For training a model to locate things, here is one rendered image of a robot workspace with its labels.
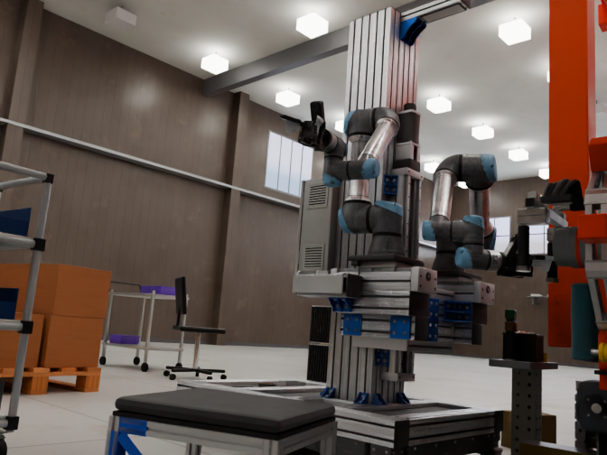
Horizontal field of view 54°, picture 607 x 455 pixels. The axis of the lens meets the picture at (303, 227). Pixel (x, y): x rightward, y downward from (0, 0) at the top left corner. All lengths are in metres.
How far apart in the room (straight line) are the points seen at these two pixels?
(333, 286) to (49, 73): 11.49
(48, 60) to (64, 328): 9.76
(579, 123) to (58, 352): 3.27
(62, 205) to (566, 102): 11.18
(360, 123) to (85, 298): 2.44
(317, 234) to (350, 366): 0.62
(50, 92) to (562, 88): 11.45
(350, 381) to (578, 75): 1.64
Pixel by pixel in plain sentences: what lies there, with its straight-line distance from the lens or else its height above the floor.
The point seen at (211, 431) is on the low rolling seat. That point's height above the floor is 0.30.
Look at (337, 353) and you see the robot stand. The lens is 2.69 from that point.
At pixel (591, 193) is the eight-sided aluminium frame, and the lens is 1.93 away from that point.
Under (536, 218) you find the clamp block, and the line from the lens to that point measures 2.02.
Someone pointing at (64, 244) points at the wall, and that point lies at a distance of 12.91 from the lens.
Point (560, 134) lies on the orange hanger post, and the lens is 2.81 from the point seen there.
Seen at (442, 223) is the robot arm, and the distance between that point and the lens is 2.23.
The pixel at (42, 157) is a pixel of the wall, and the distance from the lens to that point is 12.92.
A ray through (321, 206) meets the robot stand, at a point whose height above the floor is 1.09.
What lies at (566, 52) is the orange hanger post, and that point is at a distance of 2.95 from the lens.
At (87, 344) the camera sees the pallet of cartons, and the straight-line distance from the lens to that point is 4.31.
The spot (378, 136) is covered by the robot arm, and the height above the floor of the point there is 1.27.
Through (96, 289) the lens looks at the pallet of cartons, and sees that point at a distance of 4.31.
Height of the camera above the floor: 0.51
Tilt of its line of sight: 10 degrees up
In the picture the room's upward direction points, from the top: 4 degrees clockwise
